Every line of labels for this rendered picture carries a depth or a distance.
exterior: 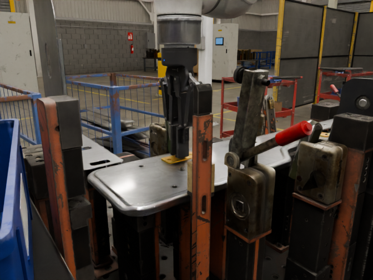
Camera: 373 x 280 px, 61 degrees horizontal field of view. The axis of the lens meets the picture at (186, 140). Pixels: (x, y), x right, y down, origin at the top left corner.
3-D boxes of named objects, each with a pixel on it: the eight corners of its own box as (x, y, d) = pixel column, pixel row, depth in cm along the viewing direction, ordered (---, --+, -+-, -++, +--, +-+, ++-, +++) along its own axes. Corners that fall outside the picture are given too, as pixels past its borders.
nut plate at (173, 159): (190, 152, 76) (190, 147, 76) (199, 156, 73) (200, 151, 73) (160, 159, 71) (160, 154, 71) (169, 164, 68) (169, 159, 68)
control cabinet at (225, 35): (209, 81, 1157) (211, 10, 1087) (218, 80, 1194) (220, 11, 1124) (226, 83, 1104) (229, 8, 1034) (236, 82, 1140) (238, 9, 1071)
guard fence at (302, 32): (341, 99, 779) (353, 12, 722) (347, 99, 769) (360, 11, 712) (267, 121, 546) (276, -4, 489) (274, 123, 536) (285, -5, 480)
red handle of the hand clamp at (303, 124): (244, 150, 58) (314, 117, 45) (248, 161, 57) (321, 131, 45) (227, 155, 55) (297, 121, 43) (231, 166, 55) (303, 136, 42)
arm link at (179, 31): (184, 19, 70) (184, 48, 71) (148, 17, 64) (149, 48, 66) (211, 16, 63) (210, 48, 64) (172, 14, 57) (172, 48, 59)
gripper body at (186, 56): (206, 46, 64) (205, 92, 67) (182, 46, 71) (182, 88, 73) (175, 46, 60) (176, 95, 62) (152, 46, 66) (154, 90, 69)
